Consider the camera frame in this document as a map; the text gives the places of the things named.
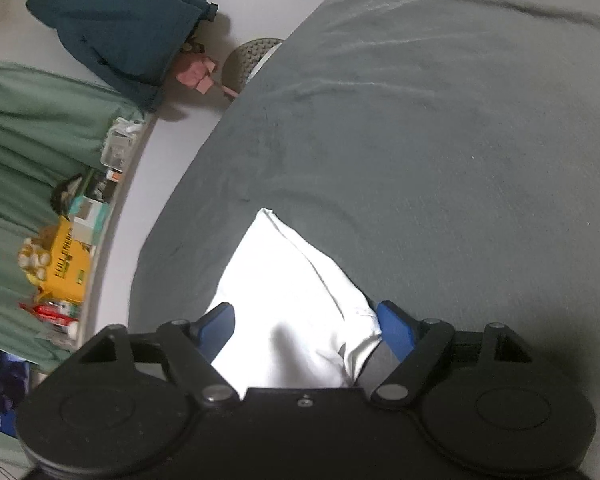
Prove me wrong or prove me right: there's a white garment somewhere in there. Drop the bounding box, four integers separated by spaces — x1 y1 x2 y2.
210 208 381 396

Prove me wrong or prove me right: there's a red snack package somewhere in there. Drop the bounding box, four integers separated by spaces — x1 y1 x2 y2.
18 302 79 327

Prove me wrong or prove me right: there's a yellow cardboard box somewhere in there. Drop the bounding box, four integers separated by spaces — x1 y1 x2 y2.
38 217 92 304

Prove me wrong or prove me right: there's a teal white box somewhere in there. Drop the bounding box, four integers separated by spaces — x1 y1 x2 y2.
69 195 110 246

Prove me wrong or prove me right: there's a black monitor screen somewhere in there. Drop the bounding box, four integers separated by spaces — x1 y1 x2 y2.
0 349 38 438

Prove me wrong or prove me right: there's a clear plastic container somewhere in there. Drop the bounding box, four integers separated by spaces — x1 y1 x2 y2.
100 117 145 172

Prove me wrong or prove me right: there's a grey bed sheet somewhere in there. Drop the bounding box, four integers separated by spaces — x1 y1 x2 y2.
130 0 600 402

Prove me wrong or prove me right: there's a green curtain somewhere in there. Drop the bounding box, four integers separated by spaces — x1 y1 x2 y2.
0 61 145 466

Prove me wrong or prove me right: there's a pink hanging cloth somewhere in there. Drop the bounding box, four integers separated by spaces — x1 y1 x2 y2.
172 53 238 99

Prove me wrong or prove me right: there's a woven grey basket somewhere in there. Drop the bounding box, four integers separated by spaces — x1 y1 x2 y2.
221 37 284 92

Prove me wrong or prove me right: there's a dark teal hanging jacket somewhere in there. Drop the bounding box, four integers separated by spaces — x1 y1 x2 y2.
26 0 218 112

